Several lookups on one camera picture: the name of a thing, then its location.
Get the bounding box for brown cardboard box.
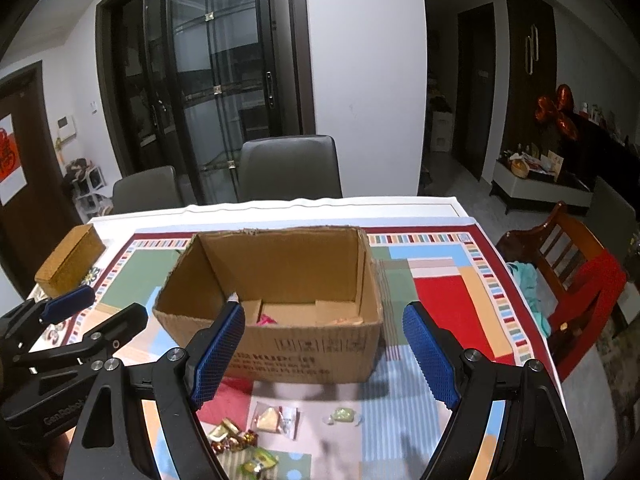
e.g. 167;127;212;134
153;226;383;385

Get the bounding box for red heart balloons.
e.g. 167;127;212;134
535;84;577;140

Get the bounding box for woven rattan box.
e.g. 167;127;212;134
35;223;105;298

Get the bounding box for grey chair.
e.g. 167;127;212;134
238;134;343;202
111;166;183;214

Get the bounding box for grey chair right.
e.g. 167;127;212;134
238;134;343;202

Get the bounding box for white low cabinet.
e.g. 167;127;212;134
489;162;592;214

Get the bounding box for wall intercom panel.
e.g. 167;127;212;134
56;115;77;143

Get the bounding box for small pale green candy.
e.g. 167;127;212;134
322;406;362;426

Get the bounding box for pink red snack bag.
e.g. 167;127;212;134
257;314;277;326

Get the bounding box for glass sliding door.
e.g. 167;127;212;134
96;0;316;205

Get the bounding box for clear pack yellow cake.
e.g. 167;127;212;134
250;402;300;440

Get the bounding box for green yellow candy pack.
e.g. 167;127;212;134
239;448;279;479

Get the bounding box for red wooden chair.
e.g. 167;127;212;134
497;202;627;380

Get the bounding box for grey chair left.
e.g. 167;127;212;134
111;166;183;214

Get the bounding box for white shoe rack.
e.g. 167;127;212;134
62;158;113;223

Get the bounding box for gold chocolate candy wrapper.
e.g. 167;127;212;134
207;417;258;454

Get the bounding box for red fu poster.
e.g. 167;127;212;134
0;114;27;206

